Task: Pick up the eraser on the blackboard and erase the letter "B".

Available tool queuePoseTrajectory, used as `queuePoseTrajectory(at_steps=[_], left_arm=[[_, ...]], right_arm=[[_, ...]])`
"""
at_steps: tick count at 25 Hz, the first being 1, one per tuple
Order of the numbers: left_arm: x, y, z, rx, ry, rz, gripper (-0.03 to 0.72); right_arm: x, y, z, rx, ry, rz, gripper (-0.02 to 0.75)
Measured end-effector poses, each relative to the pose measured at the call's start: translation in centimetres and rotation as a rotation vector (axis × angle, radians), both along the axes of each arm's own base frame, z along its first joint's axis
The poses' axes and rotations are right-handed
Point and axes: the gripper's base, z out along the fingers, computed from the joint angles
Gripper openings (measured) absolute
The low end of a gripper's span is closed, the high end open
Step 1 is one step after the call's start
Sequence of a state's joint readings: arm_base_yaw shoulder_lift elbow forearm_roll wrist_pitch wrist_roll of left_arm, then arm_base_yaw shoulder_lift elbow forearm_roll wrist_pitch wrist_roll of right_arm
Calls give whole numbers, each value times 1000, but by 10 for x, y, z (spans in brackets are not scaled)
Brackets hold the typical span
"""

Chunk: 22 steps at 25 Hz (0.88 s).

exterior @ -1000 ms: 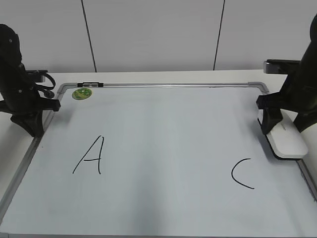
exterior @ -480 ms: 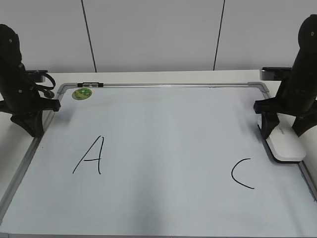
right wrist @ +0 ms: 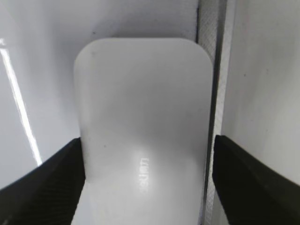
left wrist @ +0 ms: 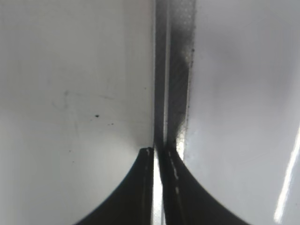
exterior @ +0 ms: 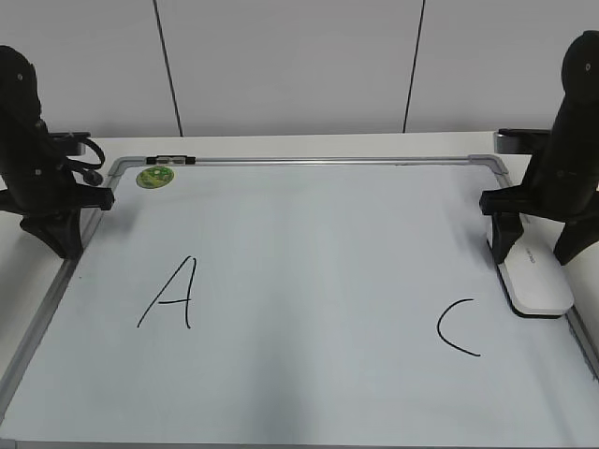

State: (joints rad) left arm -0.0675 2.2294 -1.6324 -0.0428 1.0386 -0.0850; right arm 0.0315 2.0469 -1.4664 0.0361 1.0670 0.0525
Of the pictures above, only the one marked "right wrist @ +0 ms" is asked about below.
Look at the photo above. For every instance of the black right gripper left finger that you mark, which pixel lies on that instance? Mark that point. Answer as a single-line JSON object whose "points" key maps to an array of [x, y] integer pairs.
{"points": [[49, 194]]}

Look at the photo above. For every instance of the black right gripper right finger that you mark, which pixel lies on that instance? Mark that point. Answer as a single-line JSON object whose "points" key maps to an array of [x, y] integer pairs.
{"points": [[250, 192]]}

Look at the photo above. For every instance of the white rectangular board eraser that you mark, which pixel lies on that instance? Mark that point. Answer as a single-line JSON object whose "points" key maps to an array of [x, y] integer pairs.
{"points": [[144, 109]]}

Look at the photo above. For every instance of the white board with grey frame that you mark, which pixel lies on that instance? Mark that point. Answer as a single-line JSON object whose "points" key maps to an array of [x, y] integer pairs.
{"points": [[40, 40]]}

